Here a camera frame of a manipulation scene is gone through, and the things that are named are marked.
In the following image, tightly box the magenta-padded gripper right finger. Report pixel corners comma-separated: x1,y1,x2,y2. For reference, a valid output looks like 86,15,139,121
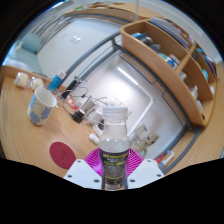
124,148,165,190

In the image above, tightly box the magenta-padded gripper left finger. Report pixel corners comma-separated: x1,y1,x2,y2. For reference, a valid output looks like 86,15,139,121
63,148,105,190

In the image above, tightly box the clear bottle with dark label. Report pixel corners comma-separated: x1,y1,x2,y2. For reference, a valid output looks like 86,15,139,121
98,105,132,192

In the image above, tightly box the flat round red coaster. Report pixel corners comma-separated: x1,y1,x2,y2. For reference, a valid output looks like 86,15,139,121
49,141,78,170

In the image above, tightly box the brown tree creature figurine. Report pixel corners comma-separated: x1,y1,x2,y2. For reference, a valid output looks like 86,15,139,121
129,131,160,158

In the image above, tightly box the white earbuds case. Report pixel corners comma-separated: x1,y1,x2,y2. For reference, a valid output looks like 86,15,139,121
89,133,100,145

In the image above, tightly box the small black charger block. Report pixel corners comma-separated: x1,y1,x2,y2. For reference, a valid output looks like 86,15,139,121
72,109,86,124

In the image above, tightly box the white power adapter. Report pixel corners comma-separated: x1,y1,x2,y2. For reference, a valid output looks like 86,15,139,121
87,105,103,123

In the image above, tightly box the wooden wardrobe side panel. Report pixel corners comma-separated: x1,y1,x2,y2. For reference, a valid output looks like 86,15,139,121
166,59,224,174

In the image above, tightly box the white mug with blue pattern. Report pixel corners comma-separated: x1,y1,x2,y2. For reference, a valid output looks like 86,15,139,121
27,87,58,127

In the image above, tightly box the black electric shaver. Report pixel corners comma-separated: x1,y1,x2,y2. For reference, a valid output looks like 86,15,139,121
61,76,83,99

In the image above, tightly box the small blue and white bottle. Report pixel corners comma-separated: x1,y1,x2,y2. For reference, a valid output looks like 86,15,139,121
48,69,67,92

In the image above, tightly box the white desk lamp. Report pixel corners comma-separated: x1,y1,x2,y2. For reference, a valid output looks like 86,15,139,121
114,65,156,134

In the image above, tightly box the bed with teal sheet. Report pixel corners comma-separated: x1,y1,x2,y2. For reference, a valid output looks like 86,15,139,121
1,48,48,78

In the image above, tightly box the teal pillow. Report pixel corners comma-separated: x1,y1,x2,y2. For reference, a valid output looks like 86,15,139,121
13,32,43,54

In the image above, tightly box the long wooden overhead shelf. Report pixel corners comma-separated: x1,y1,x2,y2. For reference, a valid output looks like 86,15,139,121
64,1,164,23

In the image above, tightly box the wooden wall shelf unit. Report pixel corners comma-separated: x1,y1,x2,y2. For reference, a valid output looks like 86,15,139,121
120,17,218,127

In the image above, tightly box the grey metal desk frame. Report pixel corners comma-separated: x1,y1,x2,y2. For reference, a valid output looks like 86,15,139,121
58,31,204,168

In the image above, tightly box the white wall light switch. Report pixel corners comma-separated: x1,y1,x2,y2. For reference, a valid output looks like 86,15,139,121
69,35,83,45

